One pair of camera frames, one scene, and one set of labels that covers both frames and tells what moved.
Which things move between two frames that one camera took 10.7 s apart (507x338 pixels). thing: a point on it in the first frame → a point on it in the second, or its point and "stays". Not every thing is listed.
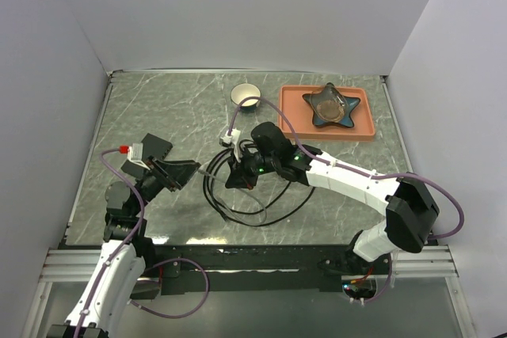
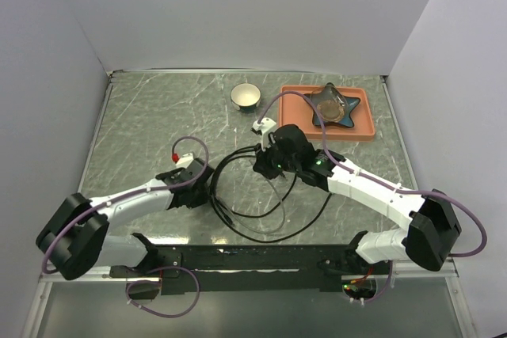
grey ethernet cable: x=245 y=220 → x=230 y=215
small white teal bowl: x=243 y=90 stays
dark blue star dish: x=330 y=107 stays
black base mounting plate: x=181 y=269 stays
